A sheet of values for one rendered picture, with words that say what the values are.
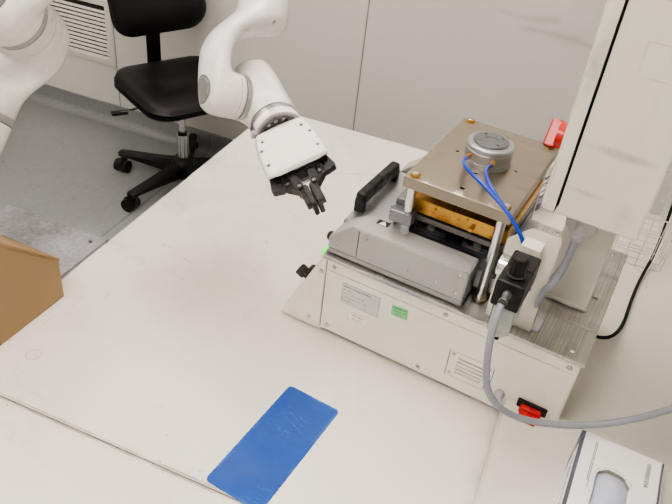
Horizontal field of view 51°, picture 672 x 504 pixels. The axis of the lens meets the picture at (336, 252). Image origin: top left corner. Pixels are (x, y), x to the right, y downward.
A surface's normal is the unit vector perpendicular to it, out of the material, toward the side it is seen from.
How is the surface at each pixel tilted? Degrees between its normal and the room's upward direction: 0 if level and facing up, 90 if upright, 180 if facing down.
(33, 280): 90
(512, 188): 0
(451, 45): 90
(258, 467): 0
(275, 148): 26
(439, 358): 90
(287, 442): 0
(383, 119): 90
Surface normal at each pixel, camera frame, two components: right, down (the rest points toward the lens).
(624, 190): -0.49, 0.48
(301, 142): -0.19, -0.55
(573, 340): 0.10, -0.80
